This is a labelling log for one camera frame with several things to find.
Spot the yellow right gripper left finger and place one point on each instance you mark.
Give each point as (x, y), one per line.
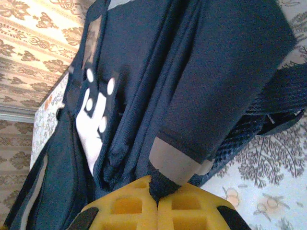
(124, 210)

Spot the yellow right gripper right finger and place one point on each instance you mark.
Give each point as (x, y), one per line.
(192, 210)

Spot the aluminium side rail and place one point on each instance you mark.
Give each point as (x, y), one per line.
(14, 115)

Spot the navy blue backpack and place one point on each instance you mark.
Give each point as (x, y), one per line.
(192, 72)

